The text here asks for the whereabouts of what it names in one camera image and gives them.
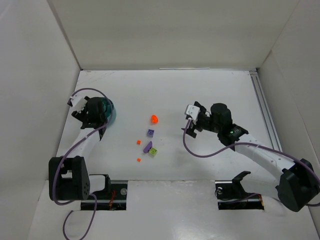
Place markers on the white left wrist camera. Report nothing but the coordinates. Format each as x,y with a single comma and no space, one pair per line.
77,103

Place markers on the orange dome lego piece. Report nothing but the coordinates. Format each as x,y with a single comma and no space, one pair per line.
154,119

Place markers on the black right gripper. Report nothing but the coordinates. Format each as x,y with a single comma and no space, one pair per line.
196,120

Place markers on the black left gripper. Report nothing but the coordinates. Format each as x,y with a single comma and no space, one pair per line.
83,116

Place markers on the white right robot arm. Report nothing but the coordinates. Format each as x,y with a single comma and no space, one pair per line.
294,182

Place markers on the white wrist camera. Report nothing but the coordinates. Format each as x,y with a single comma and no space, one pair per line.
192,112
77,103

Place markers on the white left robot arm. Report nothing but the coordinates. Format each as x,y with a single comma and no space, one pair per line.
69,179

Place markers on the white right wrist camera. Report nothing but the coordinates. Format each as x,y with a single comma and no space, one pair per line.
192,112

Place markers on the teal round divided container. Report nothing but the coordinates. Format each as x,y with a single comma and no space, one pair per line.
109,111

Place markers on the purple curved lego piece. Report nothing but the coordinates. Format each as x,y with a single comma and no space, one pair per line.
148,147

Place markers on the aluminium rail right side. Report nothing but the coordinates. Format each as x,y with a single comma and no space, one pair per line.
267,117

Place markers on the purple square lego brick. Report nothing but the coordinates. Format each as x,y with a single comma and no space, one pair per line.
150,132

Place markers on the lime green square lego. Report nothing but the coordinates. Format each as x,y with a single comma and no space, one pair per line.
152,152

